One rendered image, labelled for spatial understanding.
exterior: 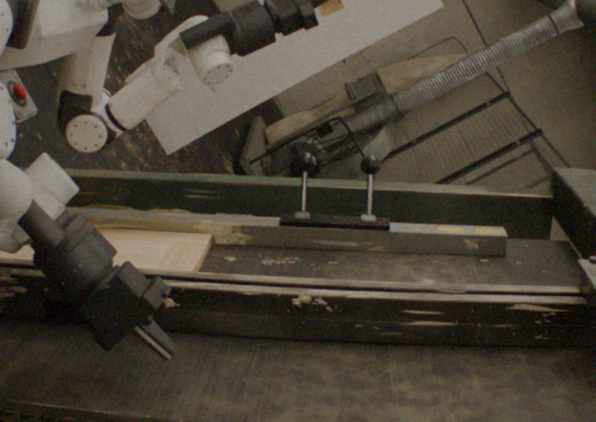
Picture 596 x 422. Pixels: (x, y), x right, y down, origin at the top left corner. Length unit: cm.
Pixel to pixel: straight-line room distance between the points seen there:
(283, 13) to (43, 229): 67
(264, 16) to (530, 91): 867
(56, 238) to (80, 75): 56
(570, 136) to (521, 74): 105
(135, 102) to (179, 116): 382
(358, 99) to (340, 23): 215
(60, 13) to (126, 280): 38
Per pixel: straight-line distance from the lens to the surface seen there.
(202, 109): 525
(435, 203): 170
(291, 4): 143
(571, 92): 1014
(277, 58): 512
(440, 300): 111
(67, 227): 96
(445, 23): 962
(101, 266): 96
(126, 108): 147
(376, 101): 717
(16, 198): 87
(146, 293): 96
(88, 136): 147
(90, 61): 143
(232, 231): 147
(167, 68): 147
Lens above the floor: 171
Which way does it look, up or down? 12 degrees down
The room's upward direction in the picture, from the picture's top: 63 degrees clockwise
